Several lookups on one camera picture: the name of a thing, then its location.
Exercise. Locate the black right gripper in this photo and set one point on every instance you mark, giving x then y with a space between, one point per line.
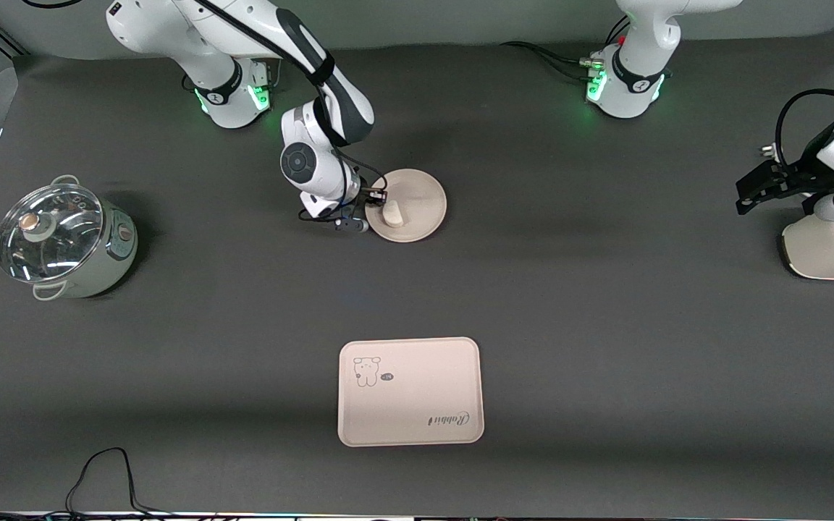
361 192

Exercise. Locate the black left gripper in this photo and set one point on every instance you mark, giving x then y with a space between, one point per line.
798 179

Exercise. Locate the white steamed bun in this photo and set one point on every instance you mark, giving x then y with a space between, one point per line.
393 215

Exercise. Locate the round cream plate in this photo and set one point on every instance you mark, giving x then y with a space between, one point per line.
420 202

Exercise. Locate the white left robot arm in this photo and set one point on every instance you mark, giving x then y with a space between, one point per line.
630 94

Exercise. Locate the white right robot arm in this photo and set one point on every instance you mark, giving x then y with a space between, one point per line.
316 166

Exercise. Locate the cream tray with rabbit print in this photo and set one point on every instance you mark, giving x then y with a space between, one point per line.
417 394

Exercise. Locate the cream white toaster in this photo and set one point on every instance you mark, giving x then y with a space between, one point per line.
826 250

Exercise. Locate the pale green electric pot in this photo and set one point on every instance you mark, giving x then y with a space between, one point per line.
109 253

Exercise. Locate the glass pot lid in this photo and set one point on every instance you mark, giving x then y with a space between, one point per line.
48 246

